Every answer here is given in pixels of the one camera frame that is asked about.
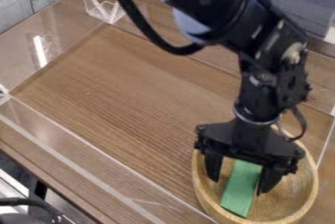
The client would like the green rectangular block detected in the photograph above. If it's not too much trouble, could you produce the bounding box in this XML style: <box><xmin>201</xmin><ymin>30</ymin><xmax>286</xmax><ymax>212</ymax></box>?
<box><xmin>220</xmin><ymin>160</ymin><xmax>261</xmax><ymax>218</ymax></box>

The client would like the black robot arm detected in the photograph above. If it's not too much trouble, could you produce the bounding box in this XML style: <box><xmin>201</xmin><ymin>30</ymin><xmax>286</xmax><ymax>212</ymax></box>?
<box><xmin>118</xmin><ymin>0</ymin><xmax>311</xmax><ymax>195</ymax></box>

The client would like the clear acrylic table barrier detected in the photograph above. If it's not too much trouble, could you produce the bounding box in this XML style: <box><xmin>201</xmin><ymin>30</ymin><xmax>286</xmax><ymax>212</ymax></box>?
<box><xmin>0</xmin><ymin>0</ymin><xmax>335</xmax><ymax>224</ymax></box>

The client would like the clear acrylic corner bracket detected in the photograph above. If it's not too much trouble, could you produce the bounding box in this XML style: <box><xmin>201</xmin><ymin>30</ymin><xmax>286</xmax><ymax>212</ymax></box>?
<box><xmin>83</xmin><ymin>0</ymin><xmax>126</xmax><ymax>24</ymax></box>

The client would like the light wooden bowl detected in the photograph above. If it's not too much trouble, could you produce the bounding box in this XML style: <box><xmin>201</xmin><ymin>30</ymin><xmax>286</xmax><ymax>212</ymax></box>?
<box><xmin>192</xmin><ymin>143</ymin><xmax>319</xmax><ymax>224</ymax></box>

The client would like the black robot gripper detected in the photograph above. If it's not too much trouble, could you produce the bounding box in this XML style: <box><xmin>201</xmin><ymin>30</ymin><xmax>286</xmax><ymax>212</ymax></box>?
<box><xmin>196</xmin><ymin>119</ymin><xmax>306</xmax><ymax>196</ymax></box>

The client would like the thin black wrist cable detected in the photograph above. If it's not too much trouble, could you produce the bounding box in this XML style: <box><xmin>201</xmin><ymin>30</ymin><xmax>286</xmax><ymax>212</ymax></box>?
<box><xmin>274</xmin><ymin>106</ymin><xmax>308</xmax><ymax>143</ymax></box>

